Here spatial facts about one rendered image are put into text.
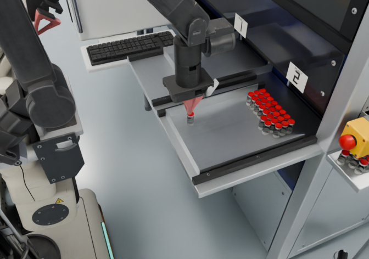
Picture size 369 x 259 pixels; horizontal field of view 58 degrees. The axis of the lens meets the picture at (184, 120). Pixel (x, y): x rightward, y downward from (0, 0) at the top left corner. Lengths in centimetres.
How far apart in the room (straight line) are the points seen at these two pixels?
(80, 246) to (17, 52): 110
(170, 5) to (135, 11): 106
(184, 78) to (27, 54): 31
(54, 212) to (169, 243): 84
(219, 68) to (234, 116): 26
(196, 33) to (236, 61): 71
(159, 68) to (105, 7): 45
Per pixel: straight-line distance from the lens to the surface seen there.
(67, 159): 91
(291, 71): 108
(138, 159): 212
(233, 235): 184
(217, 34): 70
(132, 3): 163
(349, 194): 148
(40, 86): 59
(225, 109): 111
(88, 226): 158
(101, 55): 151
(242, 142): 102
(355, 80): 90
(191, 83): 72
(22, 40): 56
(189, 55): 68
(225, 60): 134
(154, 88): 120
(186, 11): 61
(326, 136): 103
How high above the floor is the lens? 163
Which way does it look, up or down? 44 degrees down
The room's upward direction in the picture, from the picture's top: straight up
